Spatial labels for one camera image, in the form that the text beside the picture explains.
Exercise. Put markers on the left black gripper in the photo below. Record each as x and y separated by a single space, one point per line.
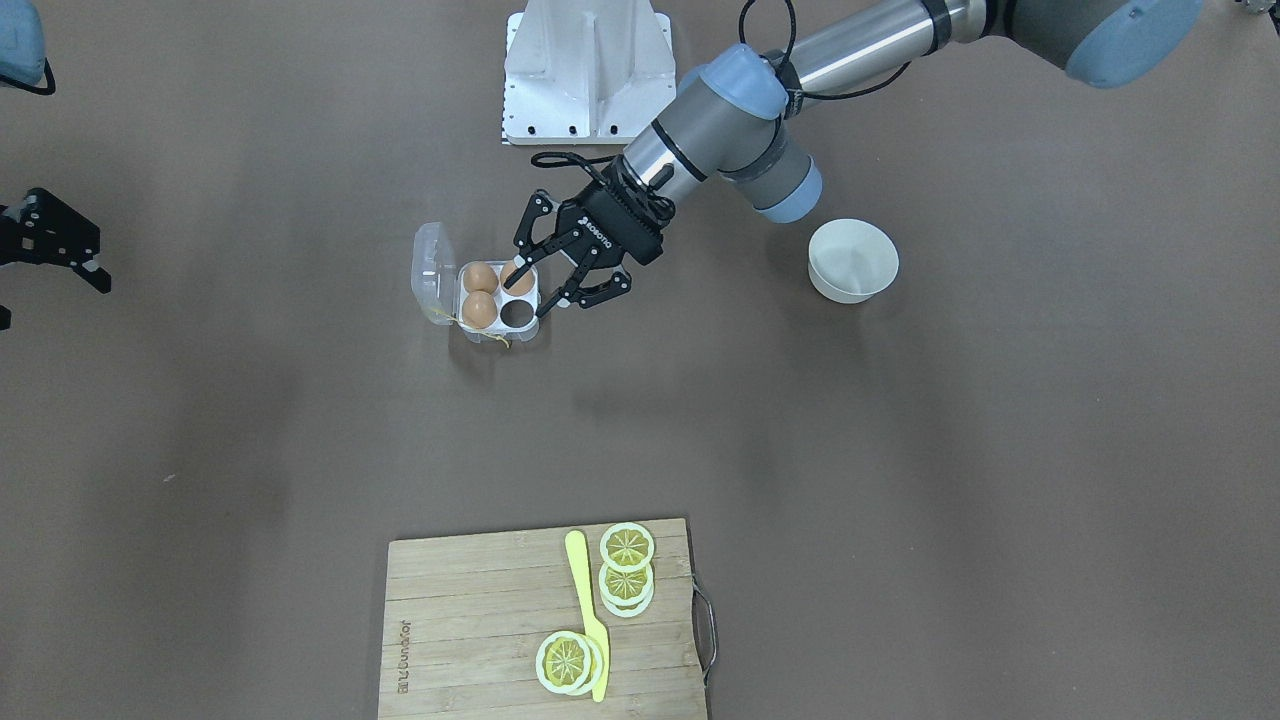
617 226

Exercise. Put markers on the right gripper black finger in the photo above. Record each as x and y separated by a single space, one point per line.
41 229

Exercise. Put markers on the brown egg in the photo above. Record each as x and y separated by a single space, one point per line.
520 285

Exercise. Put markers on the clear plastic egg box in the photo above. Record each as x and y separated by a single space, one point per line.
436 284

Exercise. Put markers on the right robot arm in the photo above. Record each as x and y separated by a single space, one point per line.
25 65

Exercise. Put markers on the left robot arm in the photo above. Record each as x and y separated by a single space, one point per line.
728 118

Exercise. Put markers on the brown egg rear slot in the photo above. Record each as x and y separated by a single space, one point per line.
479 277

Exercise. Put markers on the brown egg slot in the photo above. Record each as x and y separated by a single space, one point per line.
479 277
479 310

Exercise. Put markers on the brown egg front slot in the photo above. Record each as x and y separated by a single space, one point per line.
479 310

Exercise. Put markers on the white round bowl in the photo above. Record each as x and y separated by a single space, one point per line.
850 261

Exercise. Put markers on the lemon slice middle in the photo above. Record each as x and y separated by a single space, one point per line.
626 593

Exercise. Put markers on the wooden cutting board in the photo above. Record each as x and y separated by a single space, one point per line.
464 617

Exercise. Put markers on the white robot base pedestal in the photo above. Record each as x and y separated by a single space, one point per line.
585 72

